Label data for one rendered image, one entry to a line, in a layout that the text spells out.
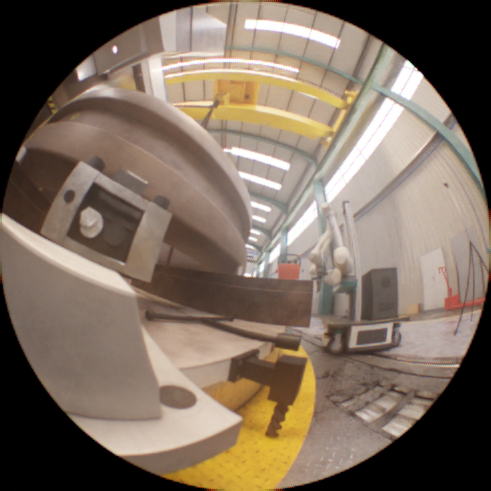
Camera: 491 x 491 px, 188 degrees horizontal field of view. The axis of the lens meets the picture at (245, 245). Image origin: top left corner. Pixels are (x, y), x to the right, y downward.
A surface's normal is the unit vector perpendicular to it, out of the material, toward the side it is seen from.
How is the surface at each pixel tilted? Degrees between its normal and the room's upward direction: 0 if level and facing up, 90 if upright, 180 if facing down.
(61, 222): 90
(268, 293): 90
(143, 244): 90
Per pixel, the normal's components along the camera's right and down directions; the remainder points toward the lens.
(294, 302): -0.27, -0.39
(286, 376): -0.52, -0.38
